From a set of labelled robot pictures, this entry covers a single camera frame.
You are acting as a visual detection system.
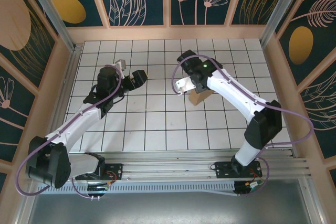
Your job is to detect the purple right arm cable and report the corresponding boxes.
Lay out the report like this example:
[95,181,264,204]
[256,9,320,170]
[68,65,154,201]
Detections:
[171,54,314,198]

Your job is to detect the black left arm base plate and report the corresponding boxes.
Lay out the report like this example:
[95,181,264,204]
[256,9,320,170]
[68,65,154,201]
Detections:
[75,163,124,182]

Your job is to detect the red orange wire bundle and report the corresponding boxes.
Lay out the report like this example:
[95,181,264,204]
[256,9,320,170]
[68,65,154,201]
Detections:
[104,170,118,186]
[249,170,263,183]

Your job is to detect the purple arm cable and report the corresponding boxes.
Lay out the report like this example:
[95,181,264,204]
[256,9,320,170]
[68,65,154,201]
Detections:
[171,54,314,198]
[16,63,124,200]

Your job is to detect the narrow aluminium table edge rail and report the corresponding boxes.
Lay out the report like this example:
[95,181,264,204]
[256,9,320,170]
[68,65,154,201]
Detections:
[43,148,295,161]

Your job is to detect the aluminium side rail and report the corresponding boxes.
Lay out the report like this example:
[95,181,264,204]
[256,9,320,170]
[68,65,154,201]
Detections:
[39,44,84,162]

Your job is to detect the brown cardboard box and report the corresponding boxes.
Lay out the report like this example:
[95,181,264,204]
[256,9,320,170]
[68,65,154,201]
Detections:
[188,89,215,106]

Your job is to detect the grey slotted cable duct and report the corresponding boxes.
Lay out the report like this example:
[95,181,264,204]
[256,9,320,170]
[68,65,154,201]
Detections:
[36,180,237,196]

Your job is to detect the green circuit board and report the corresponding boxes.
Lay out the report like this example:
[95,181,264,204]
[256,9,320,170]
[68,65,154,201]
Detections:
[246,180,265,189]
[86,184,110,192]

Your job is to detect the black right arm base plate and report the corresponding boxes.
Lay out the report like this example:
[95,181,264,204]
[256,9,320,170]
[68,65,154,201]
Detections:
[214,161,263,180]

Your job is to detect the wide aluminium base rail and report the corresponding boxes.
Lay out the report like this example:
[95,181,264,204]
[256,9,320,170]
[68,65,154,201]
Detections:
[26,158,312,182]

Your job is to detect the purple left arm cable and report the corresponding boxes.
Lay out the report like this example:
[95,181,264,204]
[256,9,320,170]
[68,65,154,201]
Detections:
[16,63,124,200]

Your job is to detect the grey sheet metal panel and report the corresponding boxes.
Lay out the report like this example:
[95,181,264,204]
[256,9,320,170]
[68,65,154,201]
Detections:
[15,179,323,224]

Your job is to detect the aluminium corner post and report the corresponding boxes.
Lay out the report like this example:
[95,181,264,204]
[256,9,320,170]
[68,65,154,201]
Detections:
[20,0,77,52]
[259,0,308,48]

